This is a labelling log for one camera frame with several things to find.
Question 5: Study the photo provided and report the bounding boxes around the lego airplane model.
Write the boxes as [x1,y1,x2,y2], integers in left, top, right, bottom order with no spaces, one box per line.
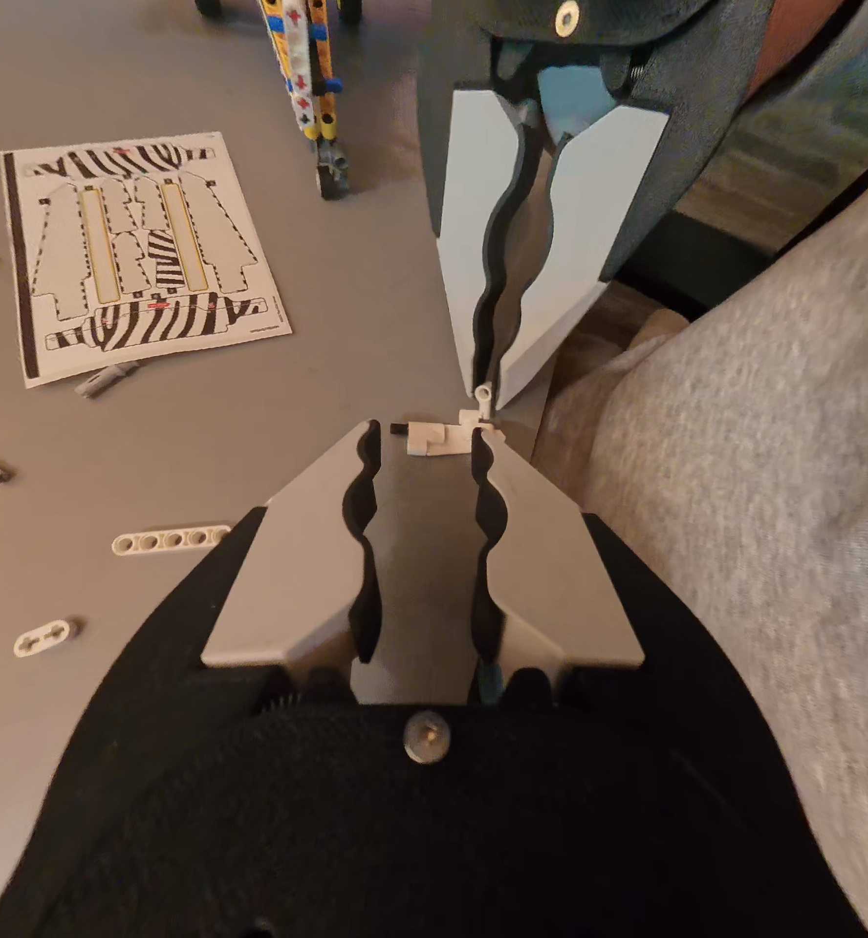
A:
[195,0,365,201]

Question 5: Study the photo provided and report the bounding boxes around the beige cloth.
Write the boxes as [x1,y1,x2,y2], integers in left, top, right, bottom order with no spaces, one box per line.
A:
[551,306,689,413]

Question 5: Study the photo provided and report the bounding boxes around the black table leg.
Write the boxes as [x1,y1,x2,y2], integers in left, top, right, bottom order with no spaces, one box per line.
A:
[616,147,868,320]

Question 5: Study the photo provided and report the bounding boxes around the white lego beam with holes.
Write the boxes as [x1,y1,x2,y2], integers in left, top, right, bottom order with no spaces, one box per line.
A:
[111,523,233,558]

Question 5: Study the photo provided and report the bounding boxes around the white lego connector assembly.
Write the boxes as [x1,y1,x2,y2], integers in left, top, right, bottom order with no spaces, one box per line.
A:
[390,381,506,460]

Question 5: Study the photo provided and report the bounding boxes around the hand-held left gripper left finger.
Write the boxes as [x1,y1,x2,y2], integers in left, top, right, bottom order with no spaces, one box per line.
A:
[201,419,384,670]

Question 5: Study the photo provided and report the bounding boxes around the short white lego beam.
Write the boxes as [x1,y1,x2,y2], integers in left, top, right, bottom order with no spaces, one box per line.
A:
[13,618,83,659]

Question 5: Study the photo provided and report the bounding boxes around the zebra sticker sheet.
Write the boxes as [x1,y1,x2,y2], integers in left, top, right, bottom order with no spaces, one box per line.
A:
[0,132,293,389]

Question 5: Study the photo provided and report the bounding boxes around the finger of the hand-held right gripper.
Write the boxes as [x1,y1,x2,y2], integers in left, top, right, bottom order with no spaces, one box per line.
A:
[437,88,546,398]
[493,105,673,411]

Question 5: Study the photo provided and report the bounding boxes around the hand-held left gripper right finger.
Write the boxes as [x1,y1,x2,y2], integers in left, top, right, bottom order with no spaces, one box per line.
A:
[471,427,648,679]

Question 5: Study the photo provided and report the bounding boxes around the light grey lego pin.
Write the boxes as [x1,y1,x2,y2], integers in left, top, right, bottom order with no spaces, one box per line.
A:
[75,360,142,400]

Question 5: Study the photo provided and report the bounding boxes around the grey zip sweatshirt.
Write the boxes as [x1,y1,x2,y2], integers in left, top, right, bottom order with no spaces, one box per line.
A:
[533,157,868,938]

